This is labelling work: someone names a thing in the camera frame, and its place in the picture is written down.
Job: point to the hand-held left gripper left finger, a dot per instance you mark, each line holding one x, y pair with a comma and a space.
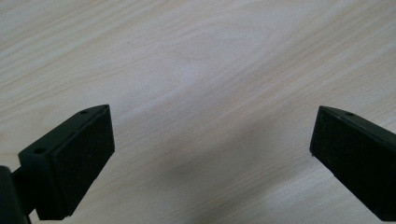
71, 165

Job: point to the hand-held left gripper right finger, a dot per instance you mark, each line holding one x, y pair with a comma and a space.
358, 155

